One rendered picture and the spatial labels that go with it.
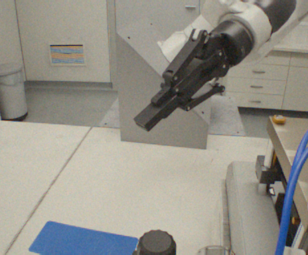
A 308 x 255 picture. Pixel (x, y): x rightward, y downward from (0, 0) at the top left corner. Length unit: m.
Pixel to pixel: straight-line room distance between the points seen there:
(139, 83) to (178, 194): 0.37
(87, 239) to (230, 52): 0.49
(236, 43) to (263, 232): 0.29
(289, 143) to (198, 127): 0.65
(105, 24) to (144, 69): 2.70
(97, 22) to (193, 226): 3.14
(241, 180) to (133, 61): 0.58
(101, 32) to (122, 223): 3.07
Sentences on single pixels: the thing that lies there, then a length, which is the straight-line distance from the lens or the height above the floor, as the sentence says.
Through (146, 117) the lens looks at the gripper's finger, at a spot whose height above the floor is 1.08.
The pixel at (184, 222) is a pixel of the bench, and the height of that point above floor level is 0.75.
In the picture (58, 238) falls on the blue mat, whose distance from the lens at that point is 0.71.
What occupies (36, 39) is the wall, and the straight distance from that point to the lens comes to 3.99.
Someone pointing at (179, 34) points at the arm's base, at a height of 1.09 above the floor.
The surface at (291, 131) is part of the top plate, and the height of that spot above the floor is 1.11.
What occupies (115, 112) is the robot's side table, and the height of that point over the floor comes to 0.75.
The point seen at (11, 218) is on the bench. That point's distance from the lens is 0.80.
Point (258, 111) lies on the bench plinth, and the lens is 3.22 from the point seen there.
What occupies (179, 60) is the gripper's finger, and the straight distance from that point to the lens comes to 0.46.
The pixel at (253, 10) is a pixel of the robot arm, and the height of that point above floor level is 1.22.
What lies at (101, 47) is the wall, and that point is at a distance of 3.66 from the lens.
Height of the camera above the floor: 1.26
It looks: 27 degrees down
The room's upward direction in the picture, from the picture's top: straight up
